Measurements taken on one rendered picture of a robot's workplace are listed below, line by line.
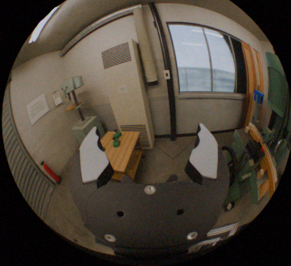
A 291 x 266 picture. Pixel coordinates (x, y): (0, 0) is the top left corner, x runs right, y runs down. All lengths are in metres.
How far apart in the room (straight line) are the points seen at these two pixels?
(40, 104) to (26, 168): 1.40
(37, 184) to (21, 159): 0.61
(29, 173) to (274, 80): 3.05
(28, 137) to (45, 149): 0.54
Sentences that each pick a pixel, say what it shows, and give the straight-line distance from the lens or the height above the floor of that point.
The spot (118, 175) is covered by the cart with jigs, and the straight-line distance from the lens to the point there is 1.40.
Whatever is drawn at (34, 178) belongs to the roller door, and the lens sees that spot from 2.47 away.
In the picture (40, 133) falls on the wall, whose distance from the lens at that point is 2.32.
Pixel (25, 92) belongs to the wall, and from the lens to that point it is 2.38.
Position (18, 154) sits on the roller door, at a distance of 2.34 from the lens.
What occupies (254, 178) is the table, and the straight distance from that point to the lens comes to 0.64.
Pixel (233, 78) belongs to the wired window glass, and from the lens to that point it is 2.06.
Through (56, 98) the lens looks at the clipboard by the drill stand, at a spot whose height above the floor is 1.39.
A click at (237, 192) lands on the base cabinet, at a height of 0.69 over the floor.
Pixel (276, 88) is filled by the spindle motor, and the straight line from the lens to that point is 0.62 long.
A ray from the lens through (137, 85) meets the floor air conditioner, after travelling 1.26.
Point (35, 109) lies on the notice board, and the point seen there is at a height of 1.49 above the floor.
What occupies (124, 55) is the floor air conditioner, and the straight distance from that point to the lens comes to 1.30.
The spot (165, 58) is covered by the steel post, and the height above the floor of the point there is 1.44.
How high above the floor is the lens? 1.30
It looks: 29 degrees down
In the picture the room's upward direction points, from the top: 11 degrees counter-clockwise
